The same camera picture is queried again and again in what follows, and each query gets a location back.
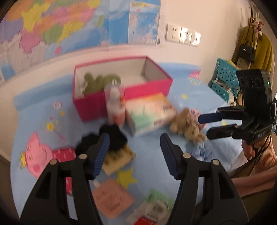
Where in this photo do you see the beige bunny plush toy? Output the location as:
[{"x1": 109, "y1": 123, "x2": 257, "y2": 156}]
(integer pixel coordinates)
[{"x1": 169, "y1": 107, "x2": 199, "y2": 143}]

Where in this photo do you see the yellow tissue paper pack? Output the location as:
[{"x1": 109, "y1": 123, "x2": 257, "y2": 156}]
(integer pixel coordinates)
[{"x1": 102, "y1": 144, "x2": 136, "y2": 176}]

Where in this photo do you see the black plush toy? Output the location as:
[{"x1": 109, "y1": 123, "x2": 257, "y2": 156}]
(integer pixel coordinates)
[{"x1": 74, "y1": 123, "x2": 128, "y2": 155}]

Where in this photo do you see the clear plastic medical tape packet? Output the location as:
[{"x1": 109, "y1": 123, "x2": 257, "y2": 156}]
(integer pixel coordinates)
[{"x1": 126, "y1": 189, "x2": 175, "y2": 225}]

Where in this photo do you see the pink right sleeve forearm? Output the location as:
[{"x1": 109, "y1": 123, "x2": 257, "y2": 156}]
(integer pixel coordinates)
[{"x1": 232, "y1": 137, "x2": 276, "y2": 197}]

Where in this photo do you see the person's right hand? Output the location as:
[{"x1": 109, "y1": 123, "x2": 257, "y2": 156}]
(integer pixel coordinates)
[{"x1": 241, "y1": 137, "x2": 270, "y2": 160}]

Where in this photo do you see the teal plastic basket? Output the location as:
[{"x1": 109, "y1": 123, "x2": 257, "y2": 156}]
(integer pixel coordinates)
[{"x1": 208, "y1": 58, "x2": 240, "y2": 105}]

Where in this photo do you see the pink hand cream pouch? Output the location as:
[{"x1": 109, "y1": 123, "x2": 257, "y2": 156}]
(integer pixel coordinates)
[{"x1": 92, "y1": 179, "x2": 135, "y2": 219}]

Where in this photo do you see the orange green tissue box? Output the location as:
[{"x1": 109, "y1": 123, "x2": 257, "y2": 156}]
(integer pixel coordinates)
[{"x1": 125, "y1": 93, "x2": 178, "y2": 136}]

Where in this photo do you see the black handbag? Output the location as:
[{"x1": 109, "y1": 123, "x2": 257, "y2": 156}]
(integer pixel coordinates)
[{"x1": 238, "y1": 41, "x2": 255, "y2": 63}]

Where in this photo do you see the yellow hanging garment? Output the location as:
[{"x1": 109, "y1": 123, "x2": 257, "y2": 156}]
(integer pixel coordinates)
[{"x1": 232, "y1": 27, "x2": 273, "y2": 73}]

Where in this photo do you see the pink open cardboard box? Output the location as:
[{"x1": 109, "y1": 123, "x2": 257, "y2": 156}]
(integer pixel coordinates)
[{"x1": 72, "y1": 56, "x2": 173, "y2": 121}]

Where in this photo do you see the white lotion bottle red label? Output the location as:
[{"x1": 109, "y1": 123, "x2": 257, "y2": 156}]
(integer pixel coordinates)
[{"x1": 104, "y1": 84, "x2": 126, "y2": 127}]

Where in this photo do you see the small hanging plush charm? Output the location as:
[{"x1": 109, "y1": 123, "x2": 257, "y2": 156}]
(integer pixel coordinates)
[{"x1": 252, "y1": 18, "x2": 264, "y2": 41}]

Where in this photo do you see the white wall socket panel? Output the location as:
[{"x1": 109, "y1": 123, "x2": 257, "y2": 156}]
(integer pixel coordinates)
[{"x1": 165, "y1": 23, "x2": 182, "y2": 43}]

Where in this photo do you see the colourful wall map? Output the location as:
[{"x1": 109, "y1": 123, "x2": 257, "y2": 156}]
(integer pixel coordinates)
[{"x1": 1, "y1": 0, "x2": 161, "y2": 82}]

